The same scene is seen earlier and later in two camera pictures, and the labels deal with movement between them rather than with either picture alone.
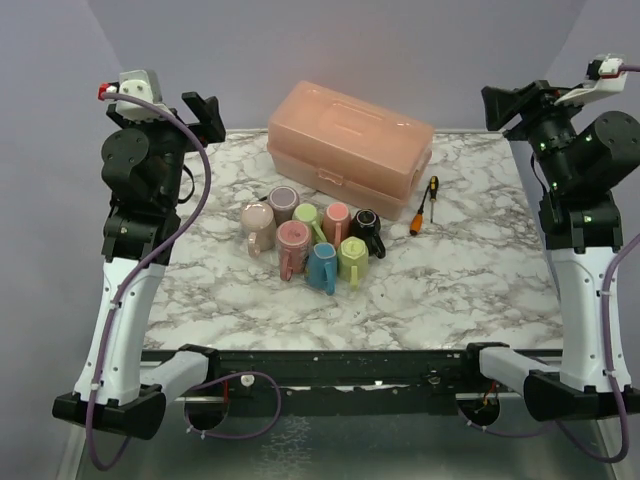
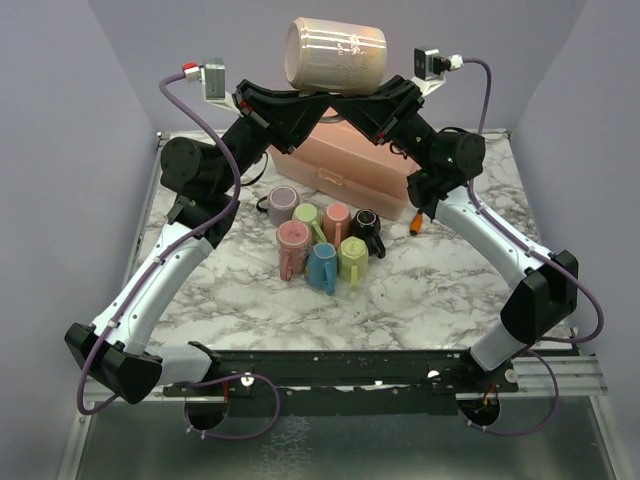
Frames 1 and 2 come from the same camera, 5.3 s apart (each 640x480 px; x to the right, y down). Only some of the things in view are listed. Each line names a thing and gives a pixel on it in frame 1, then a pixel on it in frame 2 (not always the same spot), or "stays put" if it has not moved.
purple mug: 283,200 stays put
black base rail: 341,382 stays put
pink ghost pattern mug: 293,243 stays put
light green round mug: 308,213 stays put
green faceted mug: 353,261 stays put
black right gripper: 502,105 -> 373,115
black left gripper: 208,128 -> 283,117
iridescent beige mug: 259,228 -> 336,57
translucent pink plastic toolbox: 350,148 stays put
